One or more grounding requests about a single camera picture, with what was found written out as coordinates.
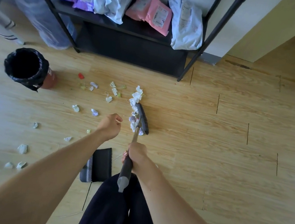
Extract person's left hand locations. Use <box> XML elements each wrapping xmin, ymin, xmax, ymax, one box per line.
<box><xmin>95</xmin><ymin>111</ymin><xmax>124</xmax><ymax>143</ymax></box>

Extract person's right hand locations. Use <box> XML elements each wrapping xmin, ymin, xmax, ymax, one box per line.
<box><xmin>120</xmin><ymin>141</ymin><xmax>151</xmax><ymax>176</ymax></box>

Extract grey broom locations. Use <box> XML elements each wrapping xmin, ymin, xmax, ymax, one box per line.
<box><xmin>116</xmin><ymin>101</ymin><xmax>153</xmax><ymax>196</ymax></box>

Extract person's left forearm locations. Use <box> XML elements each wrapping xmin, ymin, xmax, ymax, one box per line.
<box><xmin>0</xmin><ymin>118</ymin><xmax>110</xmax><ymax>224</ymax></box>

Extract person's right forearm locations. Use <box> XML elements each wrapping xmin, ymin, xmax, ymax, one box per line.
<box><xmin>125</xmin><ymin>156</ymin><xmax>240</xmax><ymax>224</ymax></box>

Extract dark grey dustpan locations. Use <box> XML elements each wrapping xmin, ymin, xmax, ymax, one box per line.
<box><xmin>79</xmin><ymin>144</ymin><xmax>114</xmax><ymax>186</ymax></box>

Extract scattered crumpled paper scraps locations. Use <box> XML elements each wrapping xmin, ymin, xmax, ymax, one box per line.
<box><xmin>4</xmin><ymin>70</ymin><xmax>151</xmax><ymax>185</ymax></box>

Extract person's black trousers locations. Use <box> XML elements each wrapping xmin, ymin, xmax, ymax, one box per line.
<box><xmin>74</xmin><ymin>168</ymin><xmax>168</xmax><ymax>224</ymax></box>

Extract black metal shelf rack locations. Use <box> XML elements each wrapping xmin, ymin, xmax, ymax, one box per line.
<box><xmin>11</xmin><ymin>0</ymin><xmax>250</xmax><ymax>89</ymax></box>

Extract reddish brown waste bin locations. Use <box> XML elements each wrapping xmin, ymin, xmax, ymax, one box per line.
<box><xmin>40</xmin><ymin>66</ymin><xmax>59</xmax><ymax>90</ymax></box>

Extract black bin bag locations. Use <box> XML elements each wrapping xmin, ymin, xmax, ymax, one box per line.
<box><xmin>1</xmin><ymin>45</ymin><xmax>52</xmax><ymax>94</ymax></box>

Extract pink plastic packet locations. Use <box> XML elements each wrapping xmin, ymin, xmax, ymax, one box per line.
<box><xmin>125</xmin><ymin>0</ymin><xmax>152</xmax><ymax>22</ymax></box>
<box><xmin>143</xmin><ymin>0</ymin><xmax>175</xmax><ymax>37</ymax></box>

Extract white mailer bag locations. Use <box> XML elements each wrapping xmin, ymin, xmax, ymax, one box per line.
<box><xmin>163</xmin><ymin>0</ymin><xmax>207</xmax><ymax>54</ymax></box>

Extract large clear blue water bottle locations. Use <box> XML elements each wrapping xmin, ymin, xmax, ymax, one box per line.
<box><xmin>7</xmin><ymin>0</ymin><xmax>81</xmax><ymax>52</ymax></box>

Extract white striped cloth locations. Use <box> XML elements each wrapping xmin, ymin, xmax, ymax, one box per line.
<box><xmin>0</xmin><ymin>4</ymin><xmax>30</xmax><ymax>45</ymax></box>

